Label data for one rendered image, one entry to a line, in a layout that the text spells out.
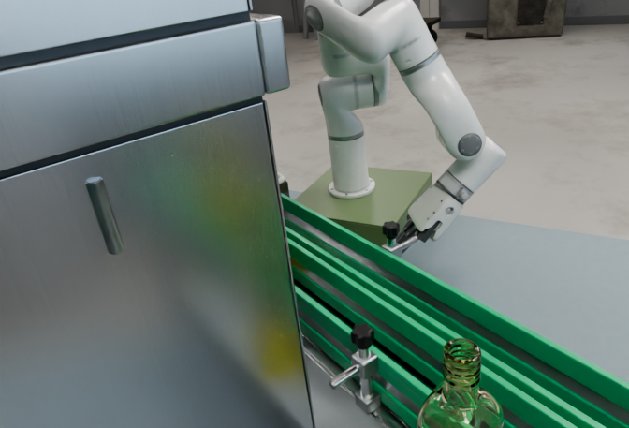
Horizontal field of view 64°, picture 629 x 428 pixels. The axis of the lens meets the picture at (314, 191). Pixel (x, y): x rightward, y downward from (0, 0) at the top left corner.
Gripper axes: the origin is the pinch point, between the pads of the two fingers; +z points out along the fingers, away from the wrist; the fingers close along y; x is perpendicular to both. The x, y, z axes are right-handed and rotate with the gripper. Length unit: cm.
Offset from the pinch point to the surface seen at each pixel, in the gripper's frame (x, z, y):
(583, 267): -32.9, -20.9, -7.7
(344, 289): 19.7, 4.0, -27.9
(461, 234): -19.1, -7.1, 12.5
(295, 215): 22.9, 8.9, 1.1
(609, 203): -166, -48, 135
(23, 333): 58, 4, -63
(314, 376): 19.9, 13.4, -38.5
